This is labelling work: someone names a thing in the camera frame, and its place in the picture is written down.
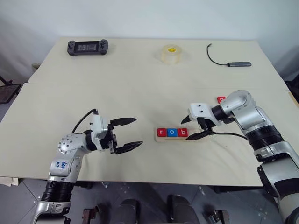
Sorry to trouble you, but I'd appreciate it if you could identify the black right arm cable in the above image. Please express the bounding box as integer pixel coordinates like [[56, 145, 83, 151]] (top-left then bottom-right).
[[209, 131, 249, 141]]

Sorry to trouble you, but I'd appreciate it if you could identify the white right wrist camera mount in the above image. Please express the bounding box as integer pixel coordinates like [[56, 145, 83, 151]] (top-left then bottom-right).
[[188, 102, 220, 128]]

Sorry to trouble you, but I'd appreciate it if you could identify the black framed stand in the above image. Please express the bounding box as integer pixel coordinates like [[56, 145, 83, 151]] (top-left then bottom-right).
[[0, 74, 22, 105]]

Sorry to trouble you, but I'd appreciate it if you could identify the clear tape roll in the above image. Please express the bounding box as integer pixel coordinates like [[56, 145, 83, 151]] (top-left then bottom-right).
[[161, 44, 184, 65]]

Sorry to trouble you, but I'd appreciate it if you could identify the black usb hub cable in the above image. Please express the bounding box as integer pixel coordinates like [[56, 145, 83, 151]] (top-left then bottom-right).
[[206, 43, 228, 66]]

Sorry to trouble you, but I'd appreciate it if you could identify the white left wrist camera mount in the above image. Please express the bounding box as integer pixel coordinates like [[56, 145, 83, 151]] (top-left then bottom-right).
[[89, 113, 111, 153]]

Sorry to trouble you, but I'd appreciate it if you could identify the dark equipment at wall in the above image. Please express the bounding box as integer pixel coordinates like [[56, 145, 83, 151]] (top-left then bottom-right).
[[283, 45, 299, 95]]

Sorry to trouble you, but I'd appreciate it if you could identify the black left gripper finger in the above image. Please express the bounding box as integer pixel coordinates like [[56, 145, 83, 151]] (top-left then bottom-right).
[[109, 117, 137, 128], [114, 140, 144, 155]]

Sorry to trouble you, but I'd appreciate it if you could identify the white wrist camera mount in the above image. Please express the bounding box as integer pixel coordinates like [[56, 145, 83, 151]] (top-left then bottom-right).
[[89, 113, 111, 153], [188, 102, 220, 128]]

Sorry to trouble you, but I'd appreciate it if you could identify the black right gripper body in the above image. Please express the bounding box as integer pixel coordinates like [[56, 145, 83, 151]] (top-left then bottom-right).
[[197, 117, 214, 131]]

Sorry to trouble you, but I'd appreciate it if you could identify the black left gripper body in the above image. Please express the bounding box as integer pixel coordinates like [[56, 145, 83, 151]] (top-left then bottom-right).
[[102, 125, 119, 155]]

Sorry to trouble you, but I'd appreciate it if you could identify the grey usb hub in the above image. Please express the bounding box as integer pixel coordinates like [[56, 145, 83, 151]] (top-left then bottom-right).
[[226, 61, 252, 69]]

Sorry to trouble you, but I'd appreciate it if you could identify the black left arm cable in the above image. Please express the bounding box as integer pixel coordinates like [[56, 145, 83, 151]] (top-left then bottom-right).
[[71, 108, 99, 134]]

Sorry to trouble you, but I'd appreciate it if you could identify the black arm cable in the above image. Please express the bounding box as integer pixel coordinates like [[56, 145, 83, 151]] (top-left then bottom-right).
[[71, 108, 99, 134], [209, 131, 249, 141]]

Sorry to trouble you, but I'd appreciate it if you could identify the black handheld game controller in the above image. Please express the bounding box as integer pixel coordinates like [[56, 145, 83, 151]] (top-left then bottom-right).
[[67, 40, 109, 57]]

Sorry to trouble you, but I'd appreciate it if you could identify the wooden letter tray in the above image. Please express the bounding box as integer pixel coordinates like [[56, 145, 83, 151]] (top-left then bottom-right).
[[154, 126, 204, 143]]

